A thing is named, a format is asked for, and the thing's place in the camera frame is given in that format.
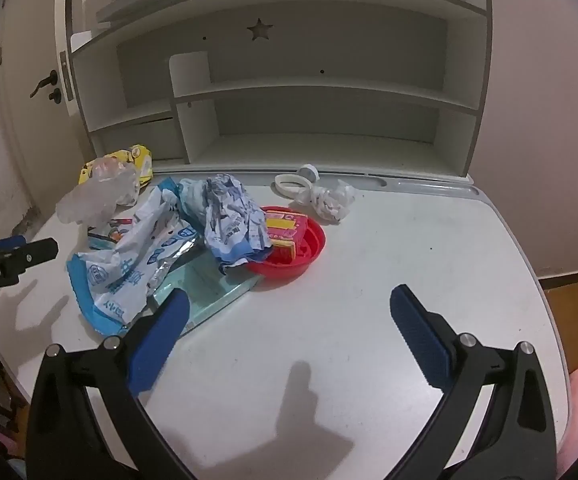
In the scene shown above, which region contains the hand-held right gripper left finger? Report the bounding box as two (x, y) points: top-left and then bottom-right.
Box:
(25, 288), (192, 480)

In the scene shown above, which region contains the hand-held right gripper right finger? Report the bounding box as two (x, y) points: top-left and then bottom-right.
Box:
(389, 284), (557, 480)

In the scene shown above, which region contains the clear green plastic sheet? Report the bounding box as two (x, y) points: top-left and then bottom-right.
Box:
(146, 254), (258, 332)

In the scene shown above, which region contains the large blue white wrapper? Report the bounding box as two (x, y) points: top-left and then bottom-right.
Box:
(65, 177), (208, 337)

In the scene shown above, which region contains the clear plastic bag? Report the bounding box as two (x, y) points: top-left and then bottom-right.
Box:
(56, 157), (140, 226)

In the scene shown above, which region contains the yellow snack packet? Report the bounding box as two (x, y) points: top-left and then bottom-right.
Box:
(78, 144), (154, 192)

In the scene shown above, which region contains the red plastic bowl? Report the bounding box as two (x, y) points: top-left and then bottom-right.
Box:
(245, 205), (328, 285)

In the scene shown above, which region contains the clear bag with white pieces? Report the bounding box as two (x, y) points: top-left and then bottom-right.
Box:
(301, 178), (359, 225)

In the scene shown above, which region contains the red yellow packet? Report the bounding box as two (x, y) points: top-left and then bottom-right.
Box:
(263, 210), (311, 262)

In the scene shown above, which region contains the cartoon print packet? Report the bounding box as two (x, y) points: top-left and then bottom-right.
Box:
(86, 215), (136, 252)

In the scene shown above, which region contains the white door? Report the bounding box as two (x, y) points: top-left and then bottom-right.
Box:
(0, 0), (92, 243)

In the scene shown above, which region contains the white desk shelf unit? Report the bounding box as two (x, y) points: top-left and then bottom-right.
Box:
(55, 0), (494, 184)

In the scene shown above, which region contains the dark door handle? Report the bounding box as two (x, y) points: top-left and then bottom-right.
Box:
(29, 70), (61, 104)

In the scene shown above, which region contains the white plastic ring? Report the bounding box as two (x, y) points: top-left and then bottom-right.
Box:
(273, 173), (313, 202)

